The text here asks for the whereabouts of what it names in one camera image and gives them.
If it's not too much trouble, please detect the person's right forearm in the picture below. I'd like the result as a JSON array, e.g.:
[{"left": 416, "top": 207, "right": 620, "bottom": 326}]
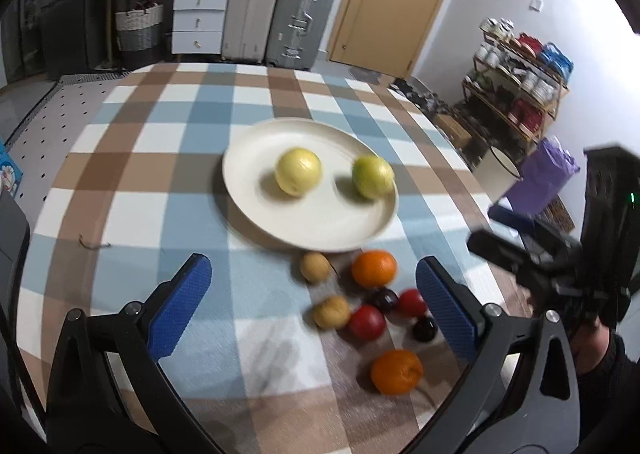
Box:
[{"left": 575, "top": 329, "right": 640, "bottom": 454}]

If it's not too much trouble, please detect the wooden door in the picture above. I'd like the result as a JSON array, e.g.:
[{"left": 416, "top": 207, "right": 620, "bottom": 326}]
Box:
[{"left": 327, "top": 0, "right": 469, "bottom": 80}]

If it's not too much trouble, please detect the checked tablecloth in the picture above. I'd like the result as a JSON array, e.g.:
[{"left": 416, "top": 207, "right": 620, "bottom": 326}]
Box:
[{"left": 10, "top": 62, "right": 523, "bottom": 454}]

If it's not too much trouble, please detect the silver suitcase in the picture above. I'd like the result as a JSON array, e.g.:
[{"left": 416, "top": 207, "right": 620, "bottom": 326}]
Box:
[{"left": 265, "top": 0, "right": 339, "bottom": 71}]

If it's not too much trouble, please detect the group of racked shoes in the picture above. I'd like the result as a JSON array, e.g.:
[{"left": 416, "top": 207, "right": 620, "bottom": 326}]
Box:
[{"left": 467, "top": 18, "right": 575, "bottom": 135}]

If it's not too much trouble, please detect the beige suitcase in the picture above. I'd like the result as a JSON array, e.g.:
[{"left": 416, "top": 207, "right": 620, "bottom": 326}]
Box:
[{"left": 221, "top": 0, "right": 285, "bottom": 62}]

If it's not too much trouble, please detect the orange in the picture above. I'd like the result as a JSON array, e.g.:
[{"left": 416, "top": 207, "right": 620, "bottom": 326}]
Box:
[
  {"left": 351, "top": 251, "right": 398, "bottom": 289},
  {"left": 370, "top": 349, "right": 425, "bottom": 396}
]

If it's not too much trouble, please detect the dark chair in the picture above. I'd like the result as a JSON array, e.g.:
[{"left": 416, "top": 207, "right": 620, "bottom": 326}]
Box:
[{"left": 0, "top": 189, "right": 32, "bottom": 285}]

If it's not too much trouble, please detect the purple bag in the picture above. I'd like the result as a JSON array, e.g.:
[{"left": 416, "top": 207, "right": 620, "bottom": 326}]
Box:
[{"left": 504, "top": 137, "right": 582, "bottom": 221}]

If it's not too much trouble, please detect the wooden shoe rack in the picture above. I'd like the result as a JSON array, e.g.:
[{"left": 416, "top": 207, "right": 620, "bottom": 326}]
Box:
[{"left": 461, "top": 27, "right": 571, "bottom": 146}]

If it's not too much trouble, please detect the cream round plate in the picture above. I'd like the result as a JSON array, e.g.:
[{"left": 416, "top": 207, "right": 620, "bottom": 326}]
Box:
[{"left": 222, "top": 117, "right": 400, "bottom": 253}]

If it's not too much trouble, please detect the woven laundry basket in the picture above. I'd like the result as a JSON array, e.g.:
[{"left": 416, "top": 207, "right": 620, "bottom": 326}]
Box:
[{"left": 115, "top": 0, "right": 165, "bottom": 69}]

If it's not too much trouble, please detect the brown round fruit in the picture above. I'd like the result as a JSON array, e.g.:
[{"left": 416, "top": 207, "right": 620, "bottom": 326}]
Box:
[
  {"left": 300, "top": 251, "right": 332, "bottom": 283},
  {"left": 313, "top": 295, "right": 351, "bottom": 331}
]

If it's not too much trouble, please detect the green-yellow apple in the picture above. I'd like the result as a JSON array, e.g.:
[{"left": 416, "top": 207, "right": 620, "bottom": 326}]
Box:
[{"left": 351, "top": 154, "right": 396, "bottom": 200}]

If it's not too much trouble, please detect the brown cardboard box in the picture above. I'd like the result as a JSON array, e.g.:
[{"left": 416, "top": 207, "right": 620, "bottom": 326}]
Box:
[{"left": 434, "top": 113, "right": 474, "bottom": 149}]

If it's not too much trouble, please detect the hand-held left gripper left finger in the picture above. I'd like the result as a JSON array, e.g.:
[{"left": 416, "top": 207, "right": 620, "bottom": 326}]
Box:
[{"left": 47, "top": 253, "right": 226, "bottom": 454}]

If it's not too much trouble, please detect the dark purple plum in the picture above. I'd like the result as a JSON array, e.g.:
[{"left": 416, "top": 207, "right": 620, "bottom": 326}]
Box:
[
  {"left": 412, "top": 317, "right": 439, "bottom": 342},
  {"left": 369, "top": 287, "right": 400, "bottom": 315}
]

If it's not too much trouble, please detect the scattered sneakers group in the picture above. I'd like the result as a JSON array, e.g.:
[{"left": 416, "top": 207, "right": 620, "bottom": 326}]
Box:
[{"left": 389, "top": 77, "right": 455, "bottom": 117}]

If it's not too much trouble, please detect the white desk with drawers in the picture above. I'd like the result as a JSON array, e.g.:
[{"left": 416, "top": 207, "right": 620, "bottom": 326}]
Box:
[{"left": 95, "top": 0, "right": 232, "bottom": 56}]

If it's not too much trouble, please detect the blue printed box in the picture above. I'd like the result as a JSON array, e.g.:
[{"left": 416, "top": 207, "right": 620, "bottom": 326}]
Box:
[{"left": 0, "top": 138, "right": 24, "bottom": 196}]

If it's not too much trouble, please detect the white bucket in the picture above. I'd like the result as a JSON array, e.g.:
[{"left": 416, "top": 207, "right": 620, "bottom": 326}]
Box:
[{"left": 481, "top": 144, "right": 524, "bottom": 203}]

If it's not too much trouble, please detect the person's right hand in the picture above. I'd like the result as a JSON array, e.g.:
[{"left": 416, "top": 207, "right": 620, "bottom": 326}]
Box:
[{"left": 570, "top": 323, "right": 613, "bottom": 377}]

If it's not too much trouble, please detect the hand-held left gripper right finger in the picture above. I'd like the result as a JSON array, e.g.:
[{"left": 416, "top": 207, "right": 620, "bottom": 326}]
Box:
[{"left": 415, "top": 257, "right": 583, "bottom": 454}]

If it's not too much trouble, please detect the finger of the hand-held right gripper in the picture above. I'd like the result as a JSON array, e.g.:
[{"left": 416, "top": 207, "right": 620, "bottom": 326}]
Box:
[
  {"left": 467, "top": 229, "right": 551, "bottom": 280},
  {"left": 489, "top": 204, "right": 581, "bottom": 255}
]

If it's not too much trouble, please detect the grey dotted floor mat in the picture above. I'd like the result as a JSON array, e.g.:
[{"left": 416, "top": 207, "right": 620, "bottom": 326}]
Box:
[{"left": 0, "top": 73, "right": 128, "bottom": 185}]

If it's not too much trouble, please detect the red tomato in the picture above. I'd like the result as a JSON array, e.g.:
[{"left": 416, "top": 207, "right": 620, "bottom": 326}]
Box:
[
  {"left": 348, "top": 305, "right": 387, "bottom": 340},
  {"left": 397, "top": 288, "right": 428, "bottom": 318}
]

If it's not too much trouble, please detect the small brown string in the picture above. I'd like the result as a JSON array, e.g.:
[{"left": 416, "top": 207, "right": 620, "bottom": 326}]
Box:
[{"left": 79, "top": 234, "right": 114, "bottom": 251}]

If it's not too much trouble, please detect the dark grey refrigerator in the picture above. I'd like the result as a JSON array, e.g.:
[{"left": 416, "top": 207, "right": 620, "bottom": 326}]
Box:
[{"left": 40, "top": 0, "right": 107, "bottom": 76}]

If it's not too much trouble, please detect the yellow apple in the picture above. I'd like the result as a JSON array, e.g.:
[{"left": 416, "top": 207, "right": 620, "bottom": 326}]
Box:
[{"left": 274, "top": 147, "right": 323, "bottom": 197}]

